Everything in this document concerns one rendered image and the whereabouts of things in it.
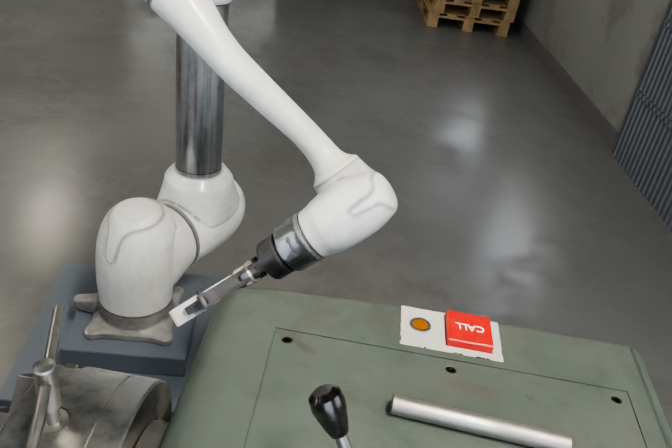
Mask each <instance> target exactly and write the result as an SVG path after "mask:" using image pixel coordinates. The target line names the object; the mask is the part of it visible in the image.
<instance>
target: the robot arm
mask: <svg viewBox="0 0 672 448"><path fill-rule="evenodd" d="M144 1H145V2H146V3H147V4H148V5H149V7H150V8H151V9H152V10H153V11H154V12H155V13H156V14H157V15H158V16H159V17H161V18H162V19H163V20H164V21H165V22H166V23H167V24H168V25H169V26H170V27H171V28H172V29H173V30H174V31H176V151H175V162H174V163H173V164H172V165H171V166H170V167H169V168H168V169H167V170H166V172H165V174H164V179H163V183H162V186H161V189H160V192H159V195H158V198H157V200H155V199H151V198H145V197H138V198H130V199H126V200H124V201H122V202H119V203H118V204H116V205H114V206H113V207H112V208H111V209H110V210H109V211H108V213H107V214H106V216H105V217H104V219H103V221H102V223H101V226H100V228H99V232H98V235H97V241H96V253H95V267H96V282H97V288H98V293H92V294H79V295H76V296H75V298H74V300H75V302H73V306H74V308H76V309H79V310H83V311H87V312H91V313H93V316H92V319H91V321H90V322H89V323H88V325H87V326H86V327H85V328H84V337H85V338H86V339H88V340H96V339H112V340H124V341H135V342H147V343H154V344H157V345H160V346H168V345H170V344H171V343H172V342H173V334H172V329H173V325H174V322H175V324H176V326H178V327H179V326H180V325H182V324H184V323H185V322H187V321H189V320H190V319H192V318H194V317H195V316H197V315H199V314H200V313H202V312H204V311H205V310H207V309H209V308H210V306H211V305H213V304H214V303H216V302H218V301H219V300H221V299H222V298H223V297H224V296H225V295H226V294H228V293H230V292H232V291H234V290H237V289H240V288H244V287H247V286H248V285H250V284H251V283H255V282H257V281H259V280H261V279H262V278H263V277H265V276H267V275H268V274H269V275H270V276H271V277H272V278H274V279H282V278H284V277H285V276H287V275H289V274H290V273H292V272H294V271H295V270H296V271H303V270H305V269H307V268H308V267H310V266H312V265H313V264H315V263H317V262H318V261H321V260H323V259H324V258H325V257H327V256H329V255H331V254H334V253H338V252H342V251H344V250H346V249H348V248H350V247H353V246H354V245H356V244H358V243H360V242H361V241H363V240H365V239H366V238H368V237H369V236H371V235H372V234H374V233H375V232H376V231H378V230H379V229H380V228H382V227H383V226H384V225H385V224H386V223H387V222H388V221H389V219H390V218H391V217H392V216H393V214H394V213H395V212H396V210H397V207H398V202H397V198H396V195H395V192H394V190H393V188H392V187H391V185H390V184H389V182H388V181H387V180H386V178H385V177H384V176H383V175H381V174H380V173H378V172H375V171H374V170H372V169H371V168H370V167H369V166H368V165H366V164H365V163H364V162H363V161H362V160H361V159H360V158H359V157H358V156H357V155H352V154H347V153H344V152H343V151H341V150H340V149H339V148H338V147H337V146H336V145H335V144H334V143H333V142H332V141H331V140H330V139H329V138H328V137H327V135H326V134H325V133H324V132H323V131H322V130H321V129H320V128H319V127H318V126H317V125H316V124H315V123H314V122H313V121H312V120H311V119H310V118H309V116H308V115H307V114H306V113H305V112H304V111H303V110H302V109H301V108H300V107H299V106H298V105H297V104H296V103H295V102H294V101H293V100H292V99H291V98H290V97H289V96H288V95H287V94H286V93H285V92H284V91H283V90H282V89H281V88H280V87H279V86H278V85H277V84H276V83H275V82H274V81H273V80H272V79H271V78H270V77H269V76H268V75H267V74H266V73H265V72H264V71H263V70H262V69H261V68H260V66H259V65H258V64H257V63H256V62H255V61H254V60H253V59H252V58H251V57H250V56H249V55H248V54H247V53H246V52H245V50H244V49H243V48H242V47H241V46H240V44H239V43H238V42H237V41H236V39H235V38H234V37H233V35H232V34H231V32H230V31H229V29H228V21H229V3H231V2H232V1H233V0H144ZM226 83H227V84H228V85H229V86H230V87H231V88H232V89H233V90H234V91H235V92H237V93H238V94H239V95H240V96H241V97H242V98H243V99H244V100H246V101H247V102H248V103H249V104H250V105H251V106H253V107H254V108H255V109H256V110H257V111H258V112H259V113H261V114H262V115H263V116H264V117H265V118H266V119H267V120H269V121H270V122H271V123H272V124H273V125H274V126H275V127H277V128H278V129H279V130H280V131H281V132H282V133H284V134H285V135H286V136H287V137H288V138H289V139H290V140H291V141H292V142H293V143H294V144H295V145H296V146H297V147H298V148H299V149H300V150H301V152H302V153H303V154H304V155H305V157H306V158H307V159H308V161H309V162H310V164H311V166H312V168H313V170H314V173H315V182H314V186H313V187H314V189H315V190H316V193H317V196H315V197H314V199H313V200H311V201H310V202H309V204H308V205H307V206H306V207H305V208H304V209H303V210H301V211H300V212H299V213H296V214H294V215H293V216H292V217H291V218H289V219H288V220H286V221H285V222H284V224H283V223H282V225H281V226H278V227H277V228H274V231H273V234H271V235H269V236H268V237H266V238H265V239H263V240H261V241H260V242H259V243H258V244H257V246H256V253H257V256H258V258H257V256H255V257H254V258H252V259H250V260H248V261H247V262H245V263H244V264H243V266H241V267H240V268H238V269H236V270H235V271H233V272H232V273H231V275H230V276H228V277H226V278H225V279H223V280H222V281H220V282H218V283H217V284H215V285H213V286H212V287H210V288H209V289H207V290H205V291H204V292H203V293H201V292H200V291H197V292H196V294H197V295H196V296H194V297H192V298H191V299H189V300H188V301H186V302H184V303H183V304H181V305H179V302H180V301H181V299H182V298H183V297H184V289H183V288H182V287H179V286H174V284H176V283H177V282H178V281H179V279H180V278H181V277H182V275H183V274H184V273H185V271H186V270H187V269H188V267H189V266H190V265H191V264H192V263H194V262H196V261H198V260H199V259H201V258H203V257H204V256H206V255H207V254H209V253H210V252H212V251H213V250H215V249H216V248H217V247H219V246H220V245H221V244H222V243H224V242H225V241H226V240H227V239H228V238H229V237H230V236H231V235H232V234H233V233H234V232H235V231H236V230H237V228H238V227H239V225H240V223H241V221H242V219H243V216H244V213H245V206H246V204H245V197H244V194H243V191H242V189H241V188H240V186H239V185H238V183H237V182H236V181H235V180H234V179H233V175H232V173H231V171H230V170H229V169H228V168H227V167H226V166H225V165H224V164H223V163H222V150H223V129H224V107H225V86H226ZM266 272H267V273H268V274H267V273H266ZM178 305H179V306H178Z"/></svg>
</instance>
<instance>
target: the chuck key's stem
mask: <svg viewBox="0 0 672 448"><path fill-rule="evenodd" d="M32 371H33V377H34V383H35V389H36V395H37V391H38V386H39V385H42V384H49V385H51V392H50V398H49V404H48V410H47V415H46V420H45V426H54V425H59V422H60V414H59V411H58V409H59V408H60V407H61V403H62V402H61V395H60V388H59V381H58V374H57V367H56V362H55V361H54V360H52V359H50V358H43V359H40V360H38V361H36V362H35V363H34V365H33V367H32Z"/></svg>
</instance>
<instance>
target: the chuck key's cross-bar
mask: <svg viewBox="0 0 672 448"><path fill-rule="evenodd" d="M63 316H64V307H63V306H61V305H57V306H54V308H53V312H52V317H51V322H50V328H49V333H48V338H47V344H46V349H45V354H44V358H50V359H52V360H54V361H55V362H56V357H57V351H58V345H59V339H60V333H61V327H62V321H63ZM50 392H51V385H49V384H42V385H39V386H38V391H37V397H36V402H35V407H34V413H33V417H32V421H31V425H30V428H29V432H28V435H27V439H26V442H25V446H24V448H39V444H40V440H41V436H42V432H43V428H44V424H45V420H46V415H47V410H48V404H49V398H50Z"/></svg>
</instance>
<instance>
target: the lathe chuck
mask: <svg viewBox="0 0 672 448"><path fill-rule="evenodd" d="M56 367H57V374H58V381H59V388H60V395H61V402H62V403H61V407H60V408H62V409H64V410H66V411H67V412H68V414H69V418H70V419H69V422H68V423H67V425H66V426H65V427H64V428H63V429H61V430H60V431H57V432H55V433H43V432H42V436H41V440H40V444H39V448H85V447H86V445H87V442H88V440H89V438H90V436H91V434H92V431H93V429H94V427H95V425H96V423H97V421H98V419H99V417H100V415H101V414H102V412H103V410H104V408H105V407H106V405H107V403H108V402H109V400H110V398H111V397H112V396H113V394H114V393H115V391H116V390H117V389H118V388H119V386H120V385H121V384H122V383H123V382H124V381H125V380H127V379H128V378H130V377H131V376H134V375H133V374H128V373H122V372H117V371H111V370H106V369H100V368H95V367H89V366H83V365H78V364H73V363H68V364H67V365H66V367H67V368H66V367H65V366H63V365H58V364H57V365H56ZM72 368H73V369H72ZM36 397H37V395H36V389H35V383H33V384H32V385H31V386H30V388H29V389H28V390H27V391H26V393H25V394H24V395H23V397H22V398H21V399H20V401H19V402H18V404H17V405H16V407H15V408H14V410H13V411H12V413H11V415H10V416H9V418H8V420H7V421H6V423H5V425H4V427H3V428H2V430H1V432H0V448H24V446H25V442H26V439H27V435H28V432H29V428H30V425H31V421H32V417H33V413H34V407H35V402H36Z"/></svg>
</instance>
